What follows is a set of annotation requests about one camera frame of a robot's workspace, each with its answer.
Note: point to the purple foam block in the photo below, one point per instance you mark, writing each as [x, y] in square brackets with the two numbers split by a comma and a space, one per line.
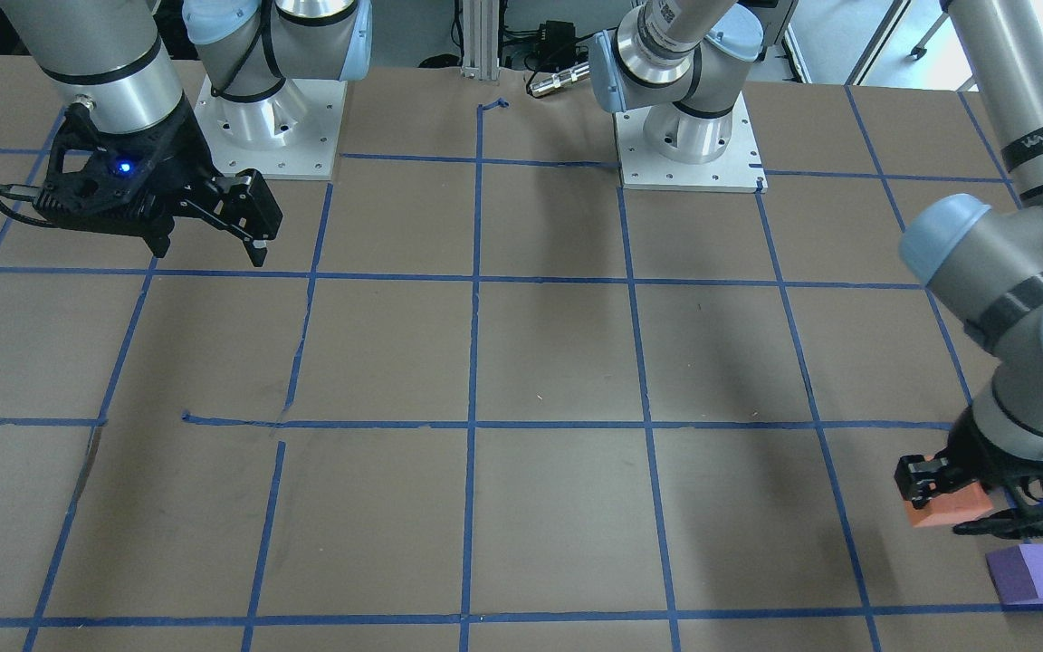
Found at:
[1017, 573]

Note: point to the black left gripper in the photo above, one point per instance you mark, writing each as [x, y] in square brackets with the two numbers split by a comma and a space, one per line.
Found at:
[983, 450]

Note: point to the orange foam block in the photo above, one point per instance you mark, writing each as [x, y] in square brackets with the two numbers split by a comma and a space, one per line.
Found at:
[949, 509]

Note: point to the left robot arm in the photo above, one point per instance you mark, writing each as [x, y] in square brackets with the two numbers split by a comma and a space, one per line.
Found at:
[686, 61]

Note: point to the aluminium frame post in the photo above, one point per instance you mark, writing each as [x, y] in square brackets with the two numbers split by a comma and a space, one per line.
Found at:
[480, 23]

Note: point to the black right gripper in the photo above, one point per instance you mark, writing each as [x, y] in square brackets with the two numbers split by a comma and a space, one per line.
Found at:
[179, 156]

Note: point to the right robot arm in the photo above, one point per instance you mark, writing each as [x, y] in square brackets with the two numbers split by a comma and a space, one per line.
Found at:
[111, 56]

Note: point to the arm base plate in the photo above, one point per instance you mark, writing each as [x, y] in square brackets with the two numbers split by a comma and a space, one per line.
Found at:
[662, 149]
[290, 136]

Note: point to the silver cable connector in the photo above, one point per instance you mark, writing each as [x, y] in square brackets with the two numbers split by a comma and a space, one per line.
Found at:
[557, 81]

